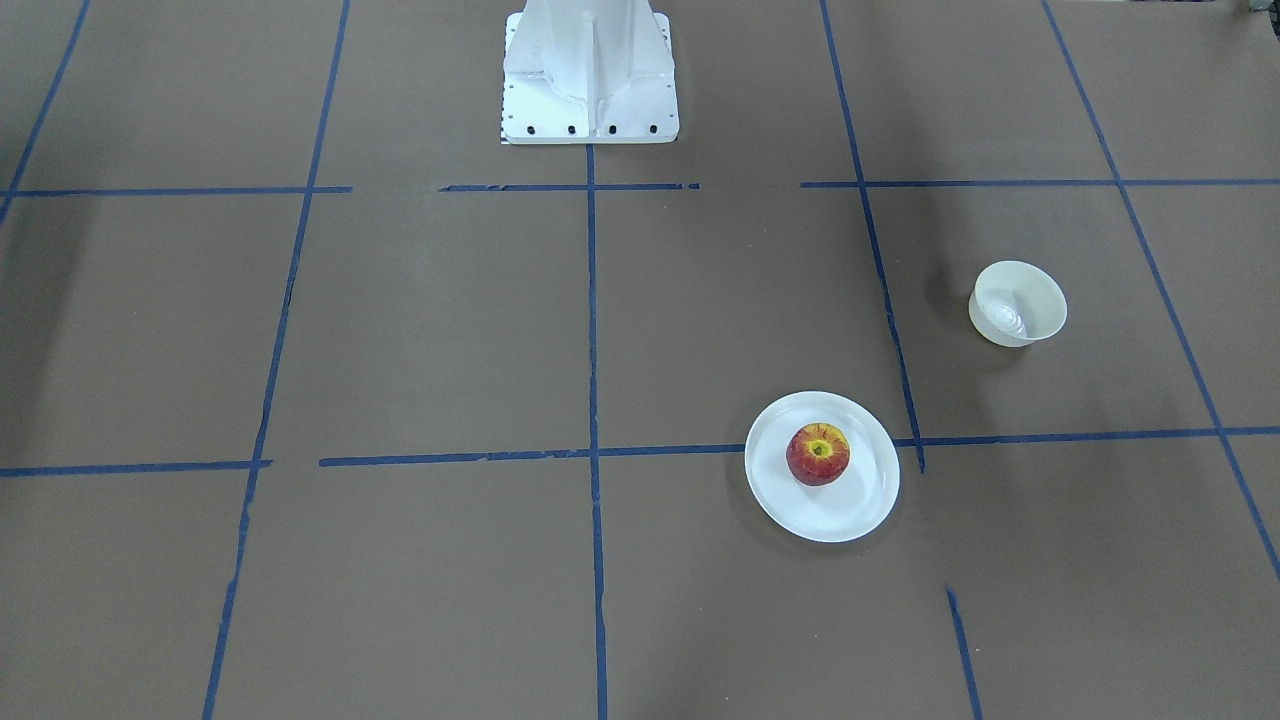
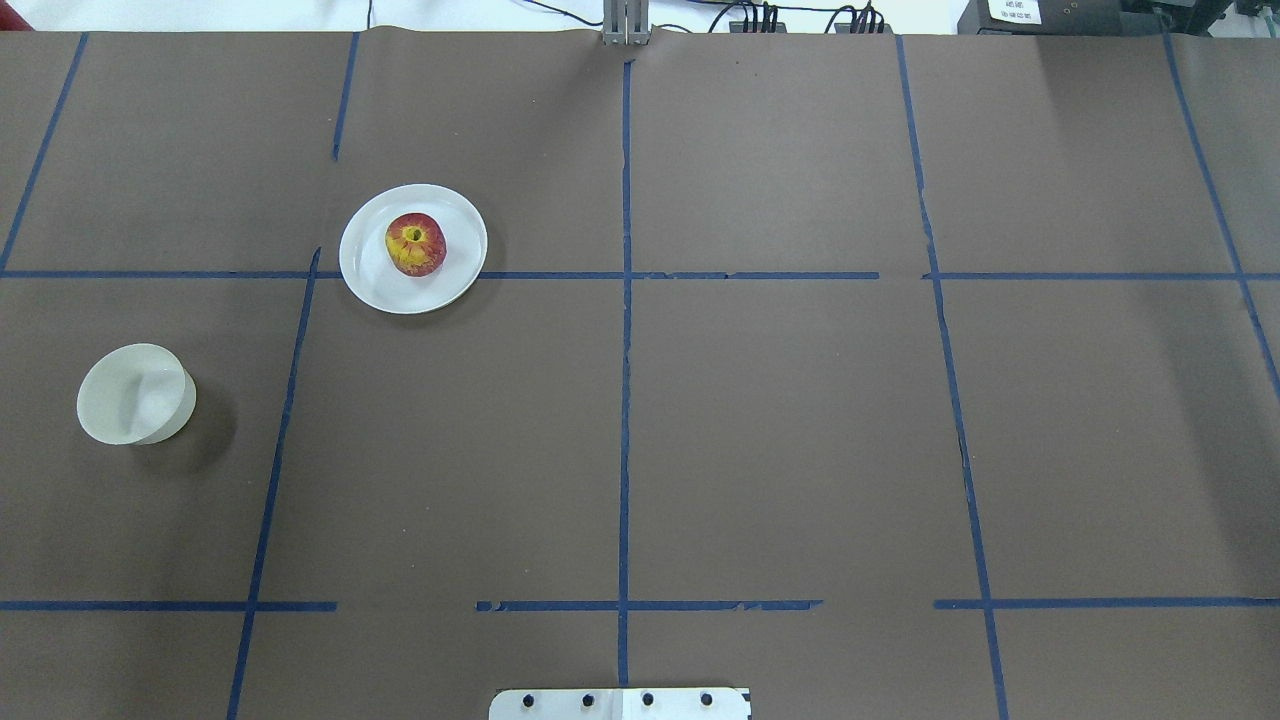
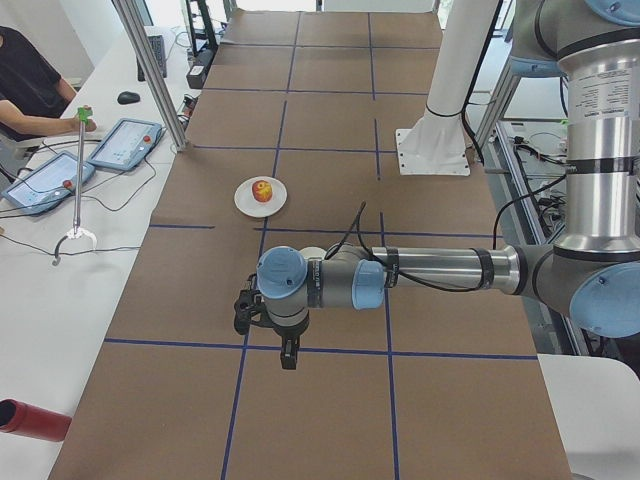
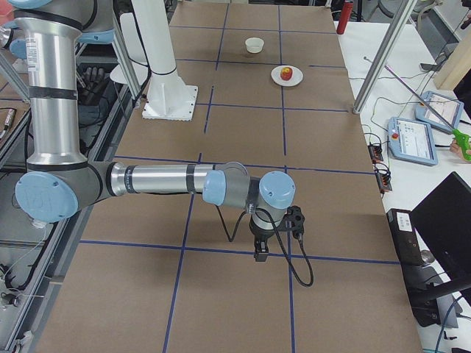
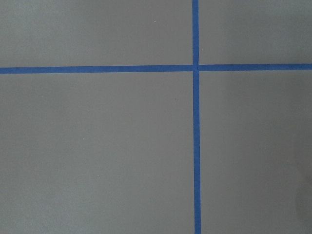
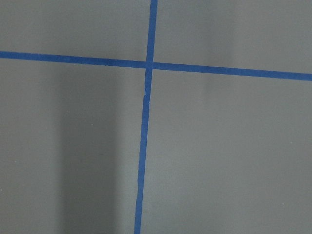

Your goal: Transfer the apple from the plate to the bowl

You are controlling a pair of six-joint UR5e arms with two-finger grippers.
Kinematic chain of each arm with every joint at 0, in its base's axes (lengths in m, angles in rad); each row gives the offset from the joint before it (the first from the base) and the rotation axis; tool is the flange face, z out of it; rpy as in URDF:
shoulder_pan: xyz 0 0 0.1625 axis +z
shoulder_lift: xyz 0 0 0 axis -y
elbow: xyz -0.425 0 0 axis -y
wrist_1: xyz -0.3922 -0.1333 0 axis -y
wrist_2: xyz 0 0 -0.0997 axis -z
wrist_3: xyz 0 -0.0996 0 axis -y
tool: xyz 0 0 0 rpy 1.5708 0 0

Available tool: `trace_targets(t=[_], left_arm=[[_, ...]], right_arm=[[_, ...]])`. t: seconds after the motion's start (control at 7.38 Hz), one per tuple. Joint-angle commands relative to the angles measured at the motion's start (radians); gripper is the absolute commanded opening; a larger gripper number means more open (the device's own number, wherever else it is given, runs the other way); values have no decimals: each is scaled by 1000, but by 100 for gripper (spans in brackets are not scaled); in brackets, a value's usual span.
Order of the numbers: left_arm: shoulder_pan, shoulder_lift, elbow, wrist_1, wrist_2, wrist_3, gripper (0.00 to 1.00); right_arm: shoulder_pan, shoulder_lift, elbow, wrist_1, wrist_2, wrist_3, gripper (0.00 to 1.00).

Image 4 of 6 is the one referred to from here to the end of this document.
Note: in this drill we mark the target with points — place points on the teach pendant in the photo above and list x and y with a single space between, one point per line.
450 109
412 141

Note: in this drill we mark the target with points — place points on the white plate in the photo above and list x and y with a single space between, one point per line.
297 76

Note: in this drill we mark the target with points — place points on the red apple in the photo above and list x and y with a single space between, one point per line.
286 73

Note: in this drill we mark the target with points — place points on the orange circuit board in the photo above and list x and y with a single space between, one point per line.
375 152
383 177

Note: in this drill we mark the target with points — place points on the near teach pendant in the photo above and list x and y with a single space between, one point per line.
412 141

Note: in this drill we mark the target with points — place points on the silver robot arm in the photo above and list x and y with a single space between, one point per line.
60 180

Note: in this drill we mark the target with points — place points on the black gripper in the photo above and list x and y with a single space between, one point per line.
260 234

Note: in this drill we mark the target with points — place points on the white bowl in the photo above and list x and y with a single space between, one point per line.
254 45

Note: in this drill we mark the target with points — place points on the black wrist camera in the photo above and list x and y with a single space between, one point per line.
295 222

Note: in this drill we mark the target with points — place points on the black monitor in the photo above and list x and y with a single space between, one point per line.
442 220

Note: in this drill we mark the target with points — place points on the red bottle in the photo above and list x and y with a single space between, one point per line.
344 16

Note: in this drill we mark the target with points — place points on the black computer box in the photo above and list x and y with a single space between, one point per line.
404 237

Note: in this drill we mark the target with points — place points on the person's hand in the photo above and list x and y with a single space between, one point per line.
456 149

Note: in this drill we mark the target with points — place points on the aluminium frame post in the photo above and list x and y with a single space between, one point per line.
392 34

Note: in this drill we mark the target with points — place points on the far teach pendant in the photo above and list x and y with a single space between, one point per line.
450 109

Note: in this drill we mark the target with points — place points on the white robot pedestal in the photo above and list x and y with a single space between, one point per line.
168 97

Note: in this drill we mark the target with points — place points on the upper orange circuit board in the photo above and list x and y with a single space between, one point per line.
375 152

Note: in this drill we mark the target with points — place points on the lower orange circuit board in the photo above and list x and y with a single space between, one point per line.
383 177

